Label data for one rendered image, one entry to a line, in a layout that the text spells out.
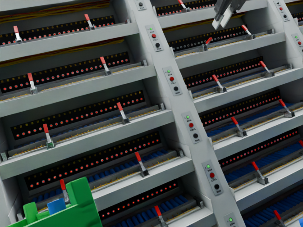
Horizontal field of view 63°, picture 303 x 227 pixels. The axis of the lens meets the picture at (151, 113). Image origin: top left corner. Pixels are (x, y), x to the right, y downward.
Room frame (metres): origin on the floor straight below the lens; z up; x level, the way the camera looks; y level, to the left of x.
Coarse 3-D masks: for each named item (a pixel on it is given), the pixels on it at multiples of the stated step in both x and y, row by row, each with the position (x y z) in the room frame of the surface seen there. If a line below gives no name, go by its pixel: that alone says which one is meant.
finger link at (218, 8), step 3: (219, 0) 0.76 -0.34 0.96; (222, 0) 0.74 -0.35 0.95; (216, 3) 0.77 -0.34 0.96; (219, 3) 0.76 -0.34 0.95; (222, 3) 0.76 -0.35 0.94; (216, 6) 0.78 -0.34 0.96; (219, 6) 0.77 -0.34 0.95; (222, 6) 0.77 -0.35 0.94; (216, 9) 0.79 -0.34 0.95; (219, 9) 0.78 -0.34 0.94; (219, 12) 0.79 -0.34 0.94
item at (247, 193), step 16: (272, 144) 1.25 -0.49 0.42; (288, 144) 1.26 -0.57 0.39; (224, 160) 1.15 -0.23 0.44; (240, 160) 1.18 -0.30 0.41; (256, 160) 1.19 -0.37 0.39; (272, 160) 1.15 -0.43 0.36; (288, 160) 1.14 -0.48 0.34; (240, 176) 1.09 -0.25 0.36; (256, 176) 1.05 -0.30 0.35; (272, 176) 1.06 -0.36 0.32; (288, 176) 1.04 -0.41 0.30; (240, 192) 1.01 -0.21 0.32; (256, 192) 0.99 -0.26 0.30; (272, 192) 1.02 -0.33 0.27; (240, 208) 0.97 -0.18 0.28
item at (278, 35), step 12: (276, 24) 1.17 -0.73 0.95; (240, 36) 1.28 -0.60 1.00; (264, 36) 1.11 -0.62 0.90; (276, 36) 1.14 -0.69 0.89; (192, 48) 1.18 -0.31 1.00; (216, 48) 1.03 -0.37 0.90; (228, 48) 1.05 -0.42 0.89; (240, 48) 1.07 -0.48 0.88; (252, 48) 1.10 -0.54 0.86; (180, 60) 0.97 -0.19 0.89; (192, 60) 0.99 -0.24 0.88; (204, 60) 1.01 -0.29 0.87
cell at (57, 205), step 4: (52, 200) 0.29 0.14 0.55; (56, 200) 0.28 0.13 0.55; (60, 200) 0.29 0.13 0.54; (48, 204) 0.28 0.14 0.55; (52, 204) 0.28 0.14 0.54; (56, 204) 0.28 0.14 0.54; (60, 204) 0.28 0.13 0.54; (64, 204) 0.29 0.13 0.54; (48, 208) 0.28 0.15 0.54; (52, 208) 0.28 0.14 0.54; (56, 208) 0.28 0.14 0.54; (60, 208) 0.28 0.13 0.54; (64, 208) 0.29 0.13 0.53; (52, 212) 0.28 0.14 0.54; (56, 212) 0.28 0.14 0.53
